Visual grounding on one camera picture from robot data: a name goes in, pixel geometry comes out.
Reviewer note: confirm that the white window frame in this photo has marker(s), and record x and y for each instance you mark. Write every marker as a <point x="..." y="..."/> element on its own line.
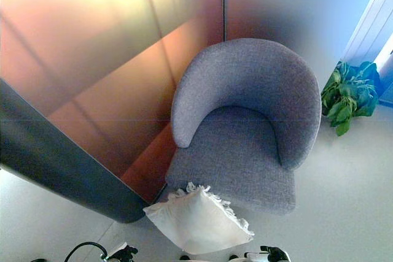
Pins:
<point x="368" y="22"/>

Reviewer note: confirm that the grey fabric armchair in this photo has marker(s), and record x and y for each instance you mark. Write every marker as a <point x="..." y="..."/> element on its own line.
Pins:
<point x="245" y="139"/>

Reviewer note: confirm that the white fringed pillow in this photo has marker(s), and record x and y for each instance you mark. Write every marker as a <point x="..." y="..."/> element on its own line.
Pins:
<point x="196" y="219"/>

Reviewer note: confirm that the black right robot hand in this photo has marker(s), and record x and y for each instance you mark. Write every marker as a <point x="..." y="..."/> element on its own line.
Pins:
<point x="270" y="255"/>

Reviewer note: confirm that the green leafy plant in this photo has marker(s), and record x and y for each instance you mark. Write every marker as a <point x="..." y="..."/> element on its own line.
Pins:
<point x="350" y="96"/>

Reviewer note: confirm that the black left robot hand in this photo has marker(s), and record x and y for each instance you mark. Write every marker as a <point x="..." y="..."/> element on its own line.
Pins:
<point x="122" y="254"/>

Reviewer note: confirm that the dark grey curved partition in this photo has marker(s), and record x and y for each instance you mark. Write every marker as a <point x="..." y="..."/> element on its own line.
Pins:
<point x="52" y="154"/>

